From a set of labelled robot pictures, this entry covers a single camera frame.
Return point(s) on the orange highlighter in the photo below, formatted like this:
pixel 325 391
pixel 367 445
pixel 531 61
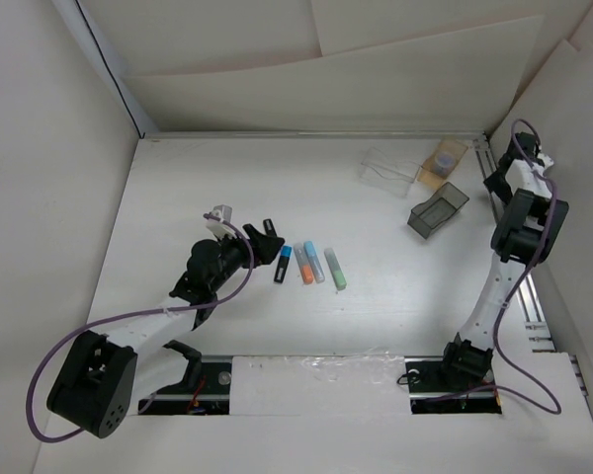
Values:
pixel 303 264

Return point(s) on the black blue highlighter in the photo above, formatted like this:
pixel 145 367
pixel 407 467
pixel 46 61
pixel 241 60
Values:
pixel 282 264

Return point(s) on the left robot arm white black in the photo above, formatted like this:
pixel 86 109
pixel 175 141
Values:
pixel 96 385

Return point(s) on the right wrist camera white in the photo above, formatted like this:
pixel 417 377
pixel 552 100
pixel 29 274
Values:
pixel 543 162

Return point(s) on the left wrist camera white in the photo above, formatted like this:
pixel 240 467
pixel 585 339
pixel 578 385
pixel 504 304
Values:
pixel 217 222

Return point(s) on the green highlighter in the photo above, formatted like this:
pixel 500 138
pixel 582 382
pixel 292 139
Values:
pixel 335 269

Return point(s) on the small bottle in orange container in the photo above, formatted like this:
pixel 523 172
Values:
pixel 444 163

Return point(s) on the dark grey transparent container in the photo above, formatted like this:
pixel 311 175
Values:
pixel 429 216

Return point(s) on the orange transparent container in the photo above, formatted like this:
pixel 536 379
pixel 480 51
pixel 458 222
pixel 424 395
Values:
pixel 426 174

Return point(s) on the clear plastic container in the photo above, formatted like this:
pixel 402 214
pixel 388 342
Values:
pixel 388 174

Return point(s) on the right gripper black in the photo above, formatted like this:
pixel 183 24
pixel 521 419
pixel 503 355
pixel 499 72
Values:
pixel 494 183

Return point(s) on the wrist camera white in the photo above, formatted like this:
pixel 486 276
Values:
pixel 543 162
pixel 217 222

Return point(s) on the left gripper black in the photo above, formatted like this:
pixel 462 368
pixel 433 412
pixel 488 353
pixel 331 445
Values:
pixel 262 248

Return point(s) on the light blue highlighter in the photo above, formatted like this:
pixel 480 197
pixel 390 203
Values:
pixel 314 262

